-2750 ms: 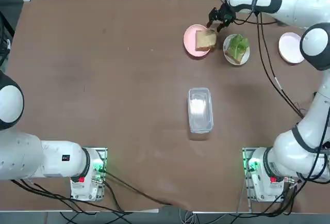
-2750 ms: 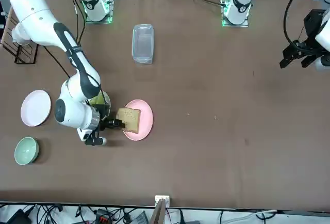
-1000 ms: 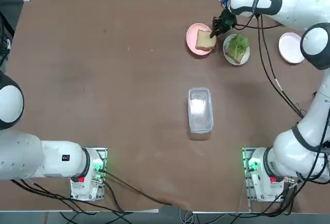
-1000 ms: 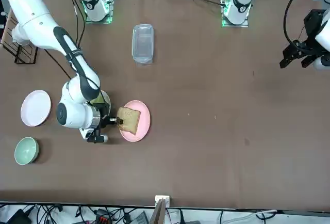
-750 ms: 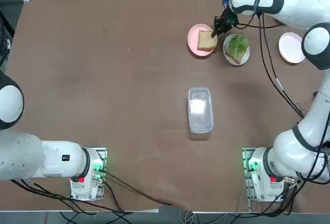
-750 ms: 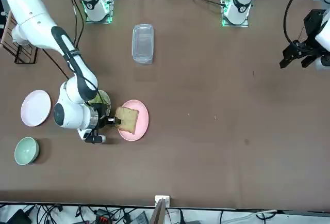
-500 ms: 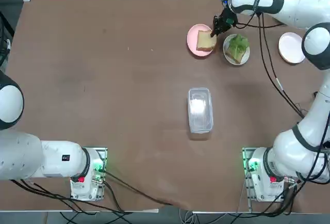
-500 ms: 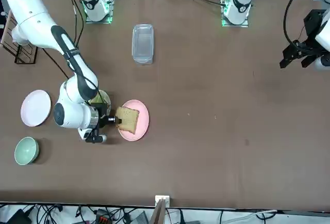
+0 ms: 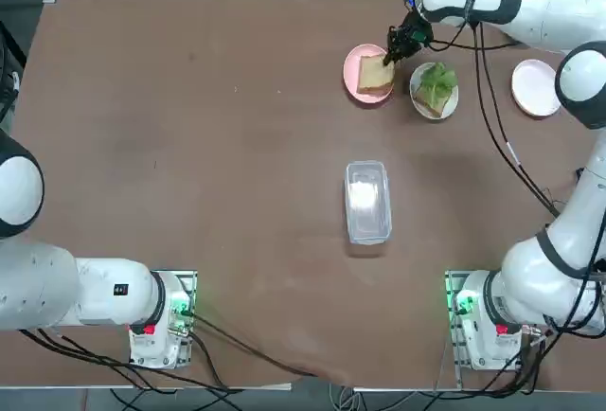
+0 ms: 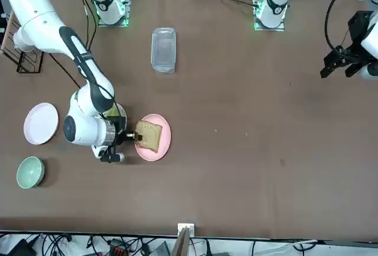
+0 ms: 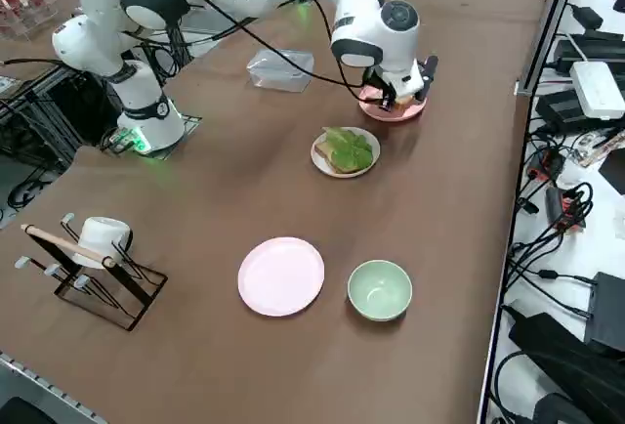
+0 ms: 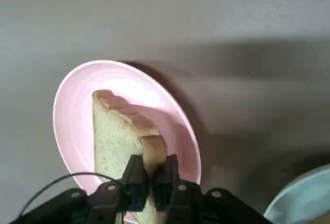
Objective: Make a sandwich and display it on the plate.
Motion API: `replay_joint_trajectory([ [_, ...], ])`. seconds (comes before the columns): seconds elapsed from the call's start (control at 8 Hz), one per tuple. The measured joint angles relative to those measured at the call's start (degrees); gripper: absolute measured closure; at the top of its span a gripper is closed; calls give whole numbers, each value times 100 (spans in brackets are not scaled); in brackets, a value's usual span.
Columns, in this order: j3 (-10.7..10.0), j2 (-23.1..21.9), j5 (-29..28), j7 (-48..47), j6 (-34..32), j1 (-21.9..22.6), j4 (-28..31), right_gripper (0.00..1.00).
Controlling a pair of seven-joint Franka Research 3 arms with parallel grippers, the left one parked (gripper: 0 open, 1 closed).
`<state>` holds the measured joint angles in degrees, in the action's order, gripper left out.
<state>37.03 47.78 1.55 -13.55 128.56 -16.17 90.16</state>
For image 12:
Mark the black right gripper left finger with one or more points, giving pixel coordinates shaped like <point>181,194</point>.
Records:
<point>134,180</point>

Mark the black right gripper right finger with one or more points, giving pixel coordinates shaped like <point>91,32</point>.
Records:
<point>167,182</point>

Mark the brown bread slice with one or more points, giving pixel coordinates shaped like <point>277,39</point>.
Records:
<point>113,136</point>

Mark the pink round plate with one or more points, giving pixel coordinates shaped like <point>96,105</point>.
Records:
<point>77,110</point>

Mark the white round plate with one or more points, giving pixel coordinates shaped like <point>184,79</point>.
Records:
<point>304,195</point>

